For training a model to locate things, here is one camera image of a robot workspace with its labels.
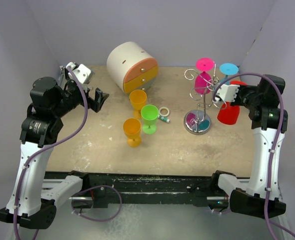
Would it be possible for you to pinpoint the small green white tube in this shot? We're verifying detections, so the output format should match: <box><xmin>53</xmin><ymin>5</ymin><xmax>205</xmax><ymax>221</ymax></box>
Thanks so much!
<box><xmin>158</xmin><ymin>115</ymin><xmax>170</xmax><ymax>123</ymax></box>

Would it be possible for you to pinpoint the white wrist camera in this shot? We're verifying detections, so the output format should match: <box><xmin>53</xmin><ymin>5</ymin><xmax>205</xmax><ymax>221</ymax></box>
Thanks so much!
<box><xmin>65</xmin><ymin>62</ymin><xmax>95</xmax><ymax>85</ymax></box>
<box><xmin>214</xmin><ymin>84</ymin><xmax>240</xmax><ymax>103</ymax></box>

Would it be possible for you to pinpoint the white tape roll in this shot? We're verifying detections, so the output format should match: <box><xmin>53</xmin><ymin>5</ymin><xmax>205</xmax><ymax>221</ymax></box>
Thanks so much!
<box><xmin>158</xmin><ymin>106</ymin><xmax>170</xmax><ymax>117</ymax></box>

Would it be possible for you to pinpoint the blue plastic wine glass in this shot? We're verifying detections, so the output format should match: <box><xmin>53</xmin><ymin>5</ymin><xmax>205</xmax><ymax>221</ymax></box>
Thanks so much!
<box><xmin>210</xmin><ymin>62</ymin><xmax>239</xmax><ymax>87</ymax></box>

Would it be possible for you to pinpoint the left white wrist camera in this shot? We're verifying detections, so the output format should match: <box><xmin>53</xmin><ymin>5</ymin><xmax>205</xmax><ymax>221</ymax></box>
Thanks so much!
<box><xmin>65</xmin><ymin>62</ymin><xmax>95</xmax><ymax>85</ymax></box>

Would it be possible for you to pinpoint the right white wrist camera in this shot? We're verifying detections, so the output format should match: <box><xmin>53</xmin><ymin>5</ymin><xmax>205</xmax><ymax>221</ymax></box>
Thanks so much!
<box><xmin>214</xmin><ymin>84</ymin><xmax>240</xmax><ymax>103</ymax></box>

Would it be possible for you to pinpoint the round white drawer cabinet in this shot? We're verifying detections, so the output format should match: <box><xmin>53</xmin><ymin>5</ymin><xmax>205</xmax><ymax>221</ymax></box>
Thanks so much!
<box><xmin>106</xmin><ymin>41</ymin><xmax>159</xmax><ymax>95</ymax></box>

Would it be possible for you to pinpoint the far orange wine glass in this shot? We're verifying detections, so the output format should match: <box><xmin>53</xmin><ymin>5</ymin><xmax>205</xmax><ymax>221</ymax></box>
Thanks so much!
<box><xmin>129</xmin><ymin>89</ymin><xmax>147</xmax><ymax>120</ymax></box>

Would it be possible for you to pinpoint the red plastic wine glass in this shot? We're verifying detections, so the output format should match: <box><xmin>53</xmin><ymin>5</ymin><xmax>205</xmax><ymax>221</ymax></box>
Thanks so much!
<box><xmin>217</xmin><ymin>80</ymin><xmax>246</xmax><ymax>125</ymax></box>

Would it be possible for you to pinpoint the orange wine glass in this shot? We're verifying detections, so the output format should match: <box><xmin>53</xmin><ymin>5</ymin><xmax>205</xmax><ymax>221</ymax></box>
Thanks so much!
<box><xmin>123</xmin><ymin>118</ymin><xmax>142</xmax><ymax>148</ymax></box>
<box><xmin>129</xmin><ymin>89</ymin><xmax>147</xmax><ymax>120</ymax></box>

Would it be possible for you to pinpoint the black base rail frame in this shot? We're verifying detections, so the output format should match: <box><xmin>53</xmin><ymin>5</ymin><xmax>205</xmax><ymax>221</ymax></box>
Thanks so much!
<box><xmin>72</xmin><ymin>173</ymin><xmax>229</xmax><ymax>210</ymax></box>

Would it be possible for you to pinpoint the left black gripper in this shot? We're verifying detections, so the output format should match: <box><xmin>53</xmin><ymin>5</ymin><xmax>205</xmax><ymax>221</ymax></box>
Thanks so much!
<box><xmin>52</xmin><ymin>68</ymin><xmax>108</xmax><ymax>118</ymax></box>

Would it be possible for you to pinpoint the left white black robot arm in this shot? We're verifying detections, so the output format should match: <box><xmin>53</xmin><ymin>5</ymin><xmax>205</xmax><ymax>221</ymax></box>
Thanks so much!
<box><xmin>0</xmin><ymin>77</ymin><xmax>109</xmax><ymax>230</ymax></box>

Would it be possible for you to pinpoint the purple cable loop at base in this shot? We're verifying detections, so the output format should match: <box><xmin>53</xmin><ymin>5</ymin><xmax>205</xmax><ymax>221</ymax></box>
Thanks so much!
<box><xmin>71</xmin><ymin>184</ymin><xmax>124</xmax><ymax>222</ymax></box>

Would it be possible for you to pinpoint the chrome wine glass rack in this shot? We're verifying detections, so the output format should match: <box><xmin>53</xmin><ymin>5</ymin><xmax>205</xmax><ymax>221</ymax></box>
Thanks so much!
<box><xmin>183</xmin><ymin>68</ymin><xmax>224</xmax><ymax>135</ymax></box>

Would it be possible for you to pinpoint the green plastic wine glass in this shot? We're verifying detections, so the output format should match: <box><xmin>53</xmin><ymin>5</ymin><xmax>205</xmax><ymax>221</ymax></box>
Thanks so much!
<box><xmin>141</xmin><ymin>104</ymin><xmax>159</xmax><ymax>135</ymax></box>

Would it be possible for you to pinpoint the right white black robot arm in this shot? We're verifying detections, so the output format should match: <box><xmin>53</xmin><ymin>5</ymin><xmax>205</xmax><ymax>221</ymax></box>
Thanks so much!
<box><xmin>209</xmin><ymin>74</ymin><xmax>288</xmax><ymax>219</ymax></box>

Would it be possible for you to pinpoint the near orange wine glass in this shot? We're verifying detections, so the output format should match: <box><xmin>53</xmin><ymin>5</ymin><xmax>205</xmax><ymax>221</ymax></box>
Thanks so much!
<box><xmin>123</xmin><ymin>118</ymin><xmax>142</xmax><ymax>148</ymax></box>

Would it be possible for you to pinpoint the pink plastic wine glass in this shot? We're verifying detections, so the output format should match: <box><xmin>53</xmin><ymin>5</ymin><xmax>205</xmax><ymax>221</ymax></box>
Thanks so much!
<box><xmin>194</xmin><ymin>57</ymin><xmax>215</xmax><ymax>95</ymax></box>

